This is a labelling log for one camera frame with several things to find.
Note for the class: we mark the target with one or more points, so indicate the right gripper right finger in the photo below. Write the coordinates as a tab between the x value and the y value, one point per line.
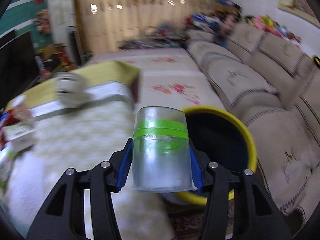
256	216

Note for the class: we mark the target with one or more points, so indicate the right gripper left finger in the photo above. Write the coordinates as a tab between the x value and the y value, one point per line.
61	215

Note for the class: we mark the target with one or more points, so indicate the clear cup with green tape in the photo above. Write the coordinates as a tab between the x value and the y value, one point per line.
161	156

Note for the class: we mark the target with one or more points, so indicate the yellow rimmed dark trash bin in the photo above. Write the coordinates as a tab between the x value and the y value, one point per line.
224	139

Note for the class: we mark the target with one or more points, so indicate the white carton box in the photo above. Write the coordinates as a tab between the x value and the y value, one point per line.
19	136

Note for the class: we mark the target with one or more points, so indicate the patterned table cloth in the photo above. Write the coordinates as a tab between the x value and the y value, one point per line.
77	138

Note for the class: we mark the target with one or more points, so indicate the red snack bag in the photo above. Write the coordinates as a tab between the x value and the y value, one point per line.
19	113

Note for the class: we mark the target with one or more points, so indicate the beige sectional sofa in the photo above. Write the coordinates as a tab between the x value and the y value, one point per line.
263	80

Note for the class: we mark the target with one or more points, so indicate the black television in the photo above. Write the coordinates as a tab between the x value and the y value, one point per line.
18	67

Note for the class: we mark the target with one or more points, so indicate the floral floor rug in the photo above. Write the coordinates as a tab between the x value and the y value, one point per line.
168	77

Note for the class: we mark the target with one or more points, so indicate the plush toy pile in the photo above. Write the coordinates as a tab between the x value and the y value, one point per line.
267	24

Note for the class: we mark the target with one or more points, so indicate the white air conditioner tower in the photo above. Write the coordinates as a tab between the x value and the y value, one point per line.
62	16

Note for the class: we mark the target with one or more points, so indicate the beige curtain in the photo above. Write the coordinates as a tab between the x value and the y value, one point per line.
107	22

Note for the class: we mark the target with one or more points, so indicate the cardboard boxes stack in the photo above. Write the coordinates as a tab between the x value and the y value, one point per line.
224	6

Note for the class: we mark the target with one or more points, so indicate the framed flower painting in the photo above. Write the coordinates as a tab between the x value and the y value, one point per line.
299	8

